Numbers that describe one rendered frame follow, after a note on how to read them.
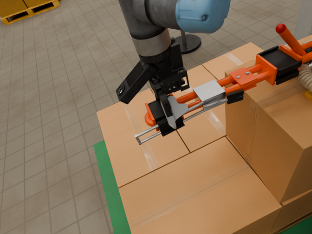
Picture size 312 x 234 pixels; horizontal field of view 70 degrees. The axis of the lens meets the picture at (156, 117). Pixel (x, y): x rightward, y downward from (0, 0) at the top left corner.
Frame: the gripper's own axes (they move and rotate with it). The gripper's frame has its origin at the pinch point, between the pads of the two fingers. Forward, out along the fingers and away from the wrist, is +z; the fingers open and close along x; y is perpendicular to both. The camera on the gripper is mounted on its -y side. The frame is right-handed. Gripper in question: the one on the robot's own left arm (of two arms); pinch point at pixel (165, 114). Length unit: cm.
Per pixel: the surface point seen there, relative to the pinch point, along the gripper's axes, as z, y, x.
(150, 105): -2.1, -2.7, 3.2
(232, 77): -0.9, 21.8, 1.9
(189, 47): 104, 77, 181
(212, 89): -1.2, 14.6, 0.1
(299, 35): 90, 158, 108
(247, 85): 0.1, 23.7, -2.3
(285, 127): 13.3, 30.6, -11.5
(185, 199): 53, -3, -2
